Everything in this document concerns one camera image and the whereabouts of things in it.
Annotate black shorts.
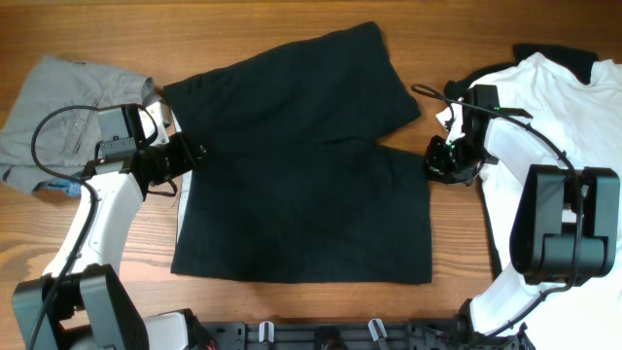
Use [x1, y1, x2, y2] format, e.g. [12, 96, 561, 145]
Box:
[164, 22, 432, 284]

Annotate white t-shirt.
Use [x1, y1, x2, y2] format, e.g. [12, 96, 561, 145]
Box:
[445, 52, 621, 349]

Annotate grey folded shorts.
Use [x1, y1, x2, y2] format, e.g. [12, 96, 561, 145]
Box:
[1, 56, 160, 194]

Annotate blue denim garment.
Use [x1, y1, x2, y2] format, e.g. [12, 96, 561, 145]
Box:
[46, 178, 82, 197]

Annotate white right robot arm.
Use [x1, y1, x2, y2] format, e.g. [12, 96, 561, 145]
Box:
[424, 106, 620, 348]

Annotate black garment under white shirt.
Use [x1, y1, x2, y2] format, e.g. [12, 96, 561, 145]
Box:
[443, 43, 599, 99]

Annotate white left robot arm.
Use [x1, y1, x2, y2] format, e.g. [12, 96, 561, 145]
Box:
[13, 133, 217, 349]

